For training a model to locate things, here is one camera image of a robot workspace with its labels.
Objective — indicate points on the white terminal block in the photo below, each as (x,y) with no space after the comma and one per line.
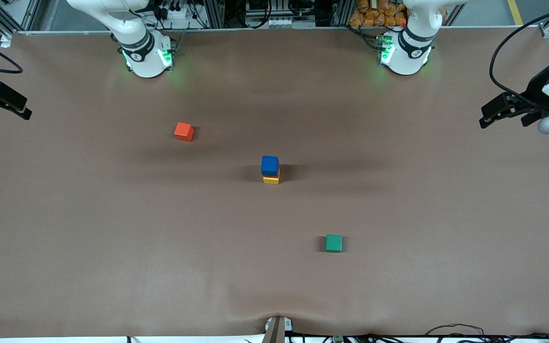
(281,22)

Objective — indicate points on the blue wooden block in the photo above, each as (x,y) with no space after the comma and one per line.
(269,166)

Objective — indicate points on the white power strip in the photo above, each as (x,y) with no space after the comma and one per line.
(174,13)

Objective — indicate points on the yellow wooden block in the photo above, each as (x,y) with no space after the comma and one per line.
(270,180)

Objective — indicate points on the orange snack packets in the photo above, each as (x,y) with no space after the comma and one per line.
(379,14)

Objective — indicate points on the orange wooden block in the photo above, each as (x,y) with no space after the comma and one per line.
(183,132)

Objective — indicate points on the small green circuit board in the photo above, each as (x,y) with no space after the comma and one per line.
(338,339)

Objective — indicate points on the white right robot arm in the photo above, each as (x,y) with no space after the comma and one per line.
(143,59)

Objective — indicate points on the green wooden block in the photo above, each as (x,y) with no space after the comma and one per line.
(333,243)

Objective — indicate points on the aluminium frame post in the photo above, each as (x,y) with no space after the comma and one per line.
(342,12)
(213,13)

